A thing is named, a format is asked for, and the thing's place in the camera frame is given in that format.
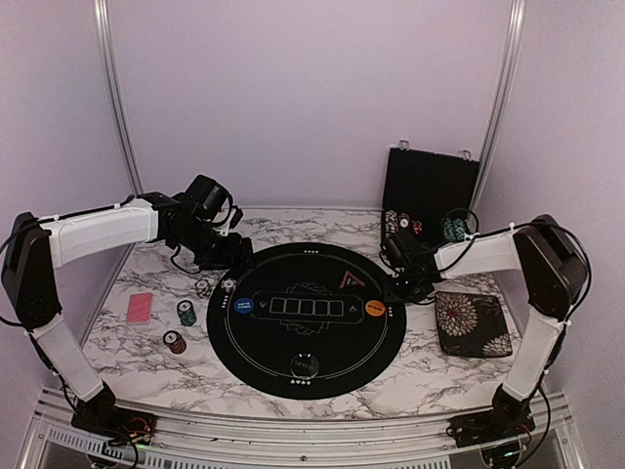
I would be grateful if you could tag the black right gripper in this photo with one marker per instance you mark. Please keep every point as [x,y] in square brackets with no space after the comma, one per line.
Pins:
[421,296]

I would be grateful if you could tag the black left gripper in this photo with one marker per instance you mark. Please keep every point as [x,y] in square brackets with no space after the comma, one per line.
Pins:
[233,257]

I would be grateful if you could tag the small blue ten chip stack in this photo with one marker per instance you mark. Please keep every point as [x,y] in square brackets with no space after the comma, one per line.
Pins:
[229,285]

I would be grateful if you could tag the orange big blind button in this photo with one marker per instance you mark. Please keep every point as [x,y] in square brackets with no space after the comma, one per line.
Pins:
[375,308]

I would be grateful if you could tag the blue small blind button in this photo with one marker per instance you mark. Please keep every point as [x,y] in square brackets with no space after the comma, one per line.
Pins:
[244,306]

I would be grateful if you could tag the clear round dealer button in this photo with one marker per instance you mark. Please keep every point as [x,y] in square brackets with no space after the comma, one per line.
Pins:
[304,366]

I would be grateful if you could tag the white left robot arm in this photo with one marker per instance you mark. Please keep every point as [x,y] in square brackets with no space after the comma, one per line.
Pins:
[41,250]

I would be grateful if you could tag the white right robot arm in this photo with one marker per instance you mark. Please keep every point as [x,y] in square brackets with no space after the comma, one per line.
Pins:
[557,276]

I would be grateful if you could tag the green chips in case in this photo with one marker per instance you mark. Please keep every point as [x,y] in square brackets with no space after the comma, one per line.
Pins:
[454,229]

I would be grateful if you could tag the green chip stack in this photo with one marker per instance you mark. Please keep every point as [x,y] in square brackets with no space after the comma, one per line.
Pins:
[186,313]

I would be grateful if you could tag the black floral rectangular tray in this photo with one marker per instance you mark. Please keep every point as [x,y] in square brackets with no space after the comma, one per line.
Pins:
[471,326]

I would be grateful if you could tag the black poker chip case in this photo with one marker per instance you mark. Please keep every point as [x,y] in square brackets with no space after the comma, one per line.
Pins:
[427,186]

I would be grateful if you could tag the round black poker mat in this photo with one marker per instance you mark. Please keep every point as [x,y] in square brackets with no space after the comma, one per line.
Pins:
[300,309]

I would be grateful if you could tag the red chip stack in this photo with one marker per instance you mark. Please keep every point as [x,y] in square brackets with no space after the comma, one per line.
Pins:
[175,342]

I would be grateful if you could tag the red playing card deck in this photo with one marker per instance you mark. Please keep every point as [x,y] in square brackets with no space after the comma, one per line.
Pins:
[139,309]

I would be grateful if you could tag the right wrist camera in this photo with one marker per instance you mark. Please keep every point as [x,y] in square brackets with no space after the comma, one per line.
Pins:
[403,249]

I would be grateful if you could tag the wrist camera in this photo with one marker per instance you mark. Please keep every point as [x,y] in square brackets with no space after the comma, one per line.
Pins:
[403,249]
[211,202]

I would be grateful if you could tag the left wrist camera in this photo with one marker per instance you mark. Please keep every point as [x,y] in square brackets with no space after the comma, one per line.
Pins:
[211,202]

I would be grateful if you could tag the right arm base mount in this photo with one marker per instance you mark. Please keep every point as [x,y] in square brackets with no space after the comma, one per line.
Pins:
[503,421]

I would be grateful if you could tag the aluminium front rail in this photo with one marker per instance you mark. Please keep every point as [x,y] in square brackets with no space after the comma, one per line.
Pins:
[184,439]

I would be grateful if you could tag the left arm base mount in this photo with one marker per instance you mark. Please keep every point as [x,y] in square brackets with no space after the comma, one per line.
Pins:
[114,425]

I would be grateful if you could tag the left aluminium frame post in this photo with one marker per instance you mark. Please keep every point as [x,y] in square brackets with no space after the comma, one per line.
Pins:
[104,33]

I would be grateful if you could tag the aluminium frame post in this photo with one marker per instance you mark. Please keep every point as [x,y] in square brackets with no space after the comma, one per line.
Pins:
[104,33]
[504,86]

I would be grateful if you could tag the right aluminium frame post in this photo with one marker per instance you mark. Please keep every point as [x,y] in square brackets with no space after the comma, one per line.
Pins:
[504,86]

